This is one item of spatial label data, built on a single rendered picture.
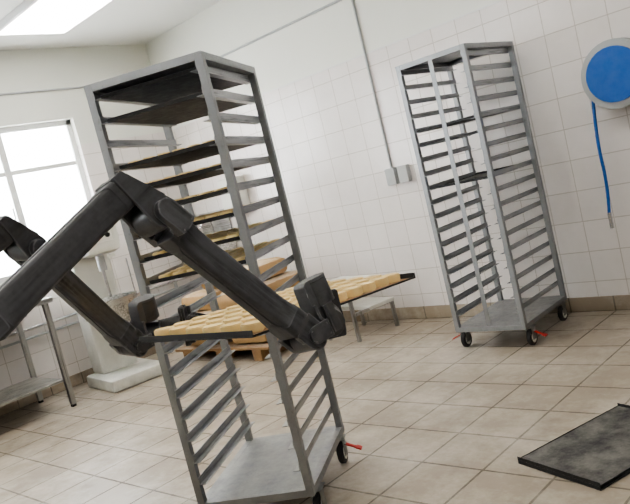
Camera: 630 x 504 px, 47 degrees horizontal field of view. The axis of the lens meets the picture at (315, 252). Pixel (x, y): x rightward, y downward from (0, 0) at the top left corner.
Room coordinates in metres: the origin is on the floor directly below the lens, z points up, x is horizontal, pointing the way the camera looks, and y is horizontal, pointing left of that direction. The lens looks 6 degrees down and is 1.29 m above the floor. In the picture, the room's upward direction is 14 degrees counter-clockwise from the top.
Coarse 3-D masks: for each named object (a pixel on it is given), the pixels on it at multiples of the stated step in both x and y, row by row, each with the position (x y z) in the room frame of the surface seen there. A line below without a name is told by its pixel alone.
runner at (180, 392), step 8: (224, 352) 3.27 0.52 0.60; (232, 352) 3.30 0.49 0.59; (216, 360) 3.17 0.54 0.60; (208, 368) 3.07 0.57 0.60; (192, 376) 2.91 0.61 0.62; (200, 376) 2.98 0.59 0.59; (184, 384) 2.82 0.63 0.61; (192, 384) 2.88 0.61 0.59; (176, 392) 2.74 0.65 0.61; (184, 392) 2.78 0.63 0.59
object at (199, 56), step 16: (208, 80) 2.62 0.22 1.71; (208, 96) 2.62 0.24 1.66; (224, 144) 2.62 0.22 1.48; (224, 160) 2.62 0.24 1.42; (240, 208) 2.62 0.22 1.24; (240, 224) 2.62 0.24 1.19; (256, 272) 2.62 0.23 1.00; (272, 336) 2.62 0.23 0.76; (272, 352) 2.63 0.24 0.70; (288, 384) 2.65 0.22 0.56; (288, 400) 2.62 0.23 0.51; (288, 416) 2.63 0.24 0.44; (304, 448) 2.64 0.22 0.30; (304, 464) 2.62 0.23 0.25; (304, 480) 2.63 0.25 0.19
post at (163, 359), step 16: (96, 112) 2.73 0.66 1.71; (96, 128) 2.74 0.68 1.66; (112, 160) 2.74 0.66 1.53; (112, 176) 2.74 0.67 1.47; (128, 240) 2.74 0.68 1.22; (144, 272) 2.75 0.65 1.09; (144, 288) 2.73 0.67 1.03; (160, 352) 2.74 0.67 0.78; (176, 400) 2.73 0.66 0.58; (176, 416) 2.74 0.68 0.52; (192, 448) 2.75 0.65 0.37; (192, 464) 2.73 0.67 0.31; (192, 480) 2.74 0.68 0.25
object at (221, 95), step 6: (216, 90) 2.77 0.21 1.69; (222, 90) 2.84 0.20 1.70; (198, 96) 2.63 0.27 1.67; (216, 96) 2.75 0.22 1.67; (222, 96) 2.82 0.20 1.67; (228, 96) 2.89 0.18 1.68; (234, 96) 2.96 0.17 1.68; (240, 96) 3.04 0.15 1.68; (246, 96) 3.12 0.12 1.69; (252, 96) 3.21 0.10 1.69; (240, 102) 3.09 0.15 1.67; (246, 102) 3.14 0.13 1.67; (252, 102) 3.19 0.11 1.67
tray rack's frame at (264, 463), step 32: (160, 64) 2.66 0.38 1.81; (192, 64) 2.83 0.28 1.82; (224, 64) 2.84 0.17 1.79; (256, 96) 3.22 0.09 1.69; (288, 224) 3.22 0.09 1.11; (320, 352) 3.22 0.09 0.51; (256, 448) 3.20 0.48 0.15; (320, 448) 3.01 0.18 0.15; (224, 480) 2.92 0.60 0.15; (256, 480) 2.84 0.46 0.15; (288, 480) 2.76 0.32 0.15; (320, 480) 2.73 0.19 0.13
